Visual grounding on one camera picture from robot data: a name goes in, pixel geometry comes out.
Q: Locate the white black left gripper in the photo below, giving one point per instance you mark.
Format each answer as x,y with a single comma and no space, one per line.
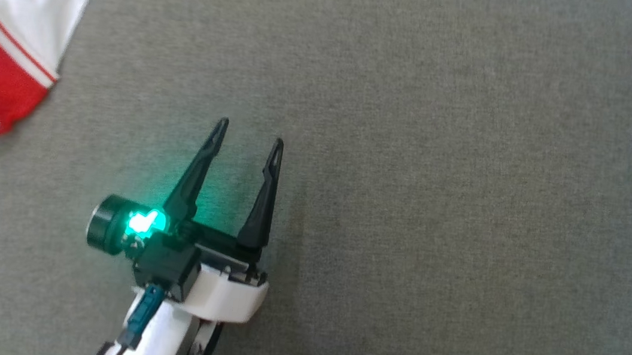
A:
229,293

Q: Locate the grey fabric sofa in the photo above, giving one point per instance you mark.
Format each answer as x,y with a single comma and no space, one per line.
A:
438,216

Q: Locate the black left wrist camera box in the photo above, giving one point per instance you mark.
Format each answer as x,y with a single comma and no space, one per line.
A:
166,268

